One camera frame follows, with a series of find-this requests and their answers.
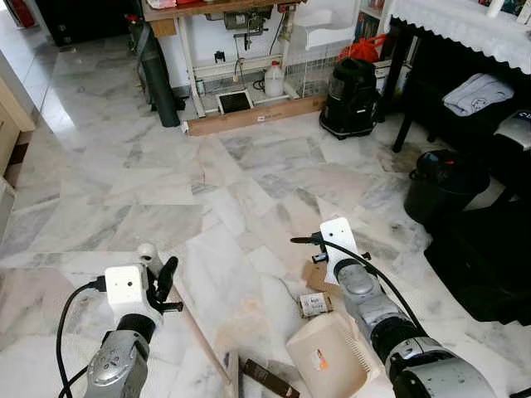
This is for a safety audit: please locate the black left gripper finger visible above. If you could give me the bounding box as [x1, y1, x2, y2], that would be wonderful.
[158, 256, 179, 301]

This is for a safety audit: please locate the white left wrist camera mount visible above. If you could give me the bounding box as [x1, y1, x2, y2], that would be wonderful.
[104, 264, 164, 332]

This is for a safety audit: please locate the folded grey cloth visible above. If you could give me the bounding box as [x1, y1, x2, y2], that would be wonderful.
[442, 73, 515, 117]

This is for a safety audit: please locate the silver printed package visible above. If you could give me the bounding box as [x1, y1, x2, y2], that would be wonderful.
[494, 110, 531, 152]

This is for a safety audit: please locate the black rolled mat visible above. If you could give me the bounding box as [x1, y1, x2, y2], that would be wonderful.
[135, 21, 182, 129]

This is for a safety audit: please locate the small printed carton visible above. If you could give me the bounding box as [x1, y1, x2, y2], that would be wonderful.
[299, 292, 334, 318]

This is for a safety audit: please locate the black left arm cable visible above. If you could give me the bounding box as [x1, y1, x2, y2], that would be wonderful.
[55, 277, 109, 398]

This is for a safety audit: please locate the red plastic bag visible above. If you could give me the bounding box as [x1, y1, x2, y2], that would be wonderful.
[338, 33, 389, 64]

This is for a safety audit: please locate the dark brown flat strip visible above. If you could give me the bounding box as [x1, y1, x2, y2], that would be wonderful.
[241, 358, 301, 398]

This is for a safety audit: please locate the large black bag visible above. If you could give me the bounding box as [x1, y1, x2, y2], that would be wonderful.
[423, 195, 531, 326]

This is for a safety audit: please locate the table with white lace cloth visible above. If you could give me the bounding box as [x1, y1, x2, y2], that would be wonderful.
[383, 0, 531, 154]

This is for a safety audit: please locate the black vacuum cleaner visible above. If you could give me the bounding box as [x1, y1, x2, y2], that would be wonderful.
[319, 56, 384, 140]

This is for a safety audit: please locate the beige plastic dustpan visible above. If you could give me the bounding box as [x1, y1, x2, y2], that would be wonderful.
[286, 308, 378, 398]

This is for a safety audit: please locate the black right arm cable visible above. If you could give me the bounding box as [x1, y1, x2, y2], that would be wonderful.
[290, 235, 424, 332]

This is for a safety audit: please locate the white wire mesh rack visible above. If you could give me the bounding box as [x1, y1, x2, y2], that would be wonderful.
[286, 51, 345, 96]

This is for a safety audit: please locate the black cabinet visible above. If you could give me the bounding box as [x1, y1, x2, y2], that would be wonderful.
[33, 0, 142, 46]

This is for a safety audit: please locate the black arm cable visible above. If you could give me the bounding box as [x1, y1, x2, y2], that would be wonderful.
[55, 277, 109, 398]
[290, 235, 424, 332]

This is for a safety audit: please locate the wooden handled broom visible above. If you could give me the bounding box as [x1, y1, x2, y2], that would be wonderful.
[137, 243, 243, 398]

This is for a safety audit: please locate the long wooden plank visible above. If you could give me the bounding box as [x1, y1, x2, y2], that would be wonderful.
[184, 95, 329, 137]

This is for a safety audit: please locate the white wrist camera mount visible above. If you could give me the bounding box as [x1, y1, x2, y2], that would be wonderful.
[104, 264, 164, 332]
[319, 217, 363, 284]

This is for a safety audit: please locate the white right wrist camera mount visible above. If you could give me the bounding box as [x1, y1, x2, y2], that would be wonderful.
[319, 217, 363, 284]

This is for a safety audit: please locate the black round bucket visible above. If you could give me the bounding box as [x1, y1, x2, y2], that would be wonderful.
[404, 149, 492, 225]

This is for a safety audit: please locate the white plastic jug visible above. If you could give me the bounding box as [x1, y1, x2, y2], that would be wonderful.
[263, 60, 286, 99]

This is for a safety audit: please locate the white workbench with wooden top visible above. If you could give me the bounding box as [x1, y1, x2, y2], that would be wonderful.
[143, 0, 333, 119]

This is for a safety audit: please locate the light wooden low cabinet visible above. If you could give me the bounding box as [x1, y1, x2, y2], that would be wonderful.
[0, 76, 37, 190]

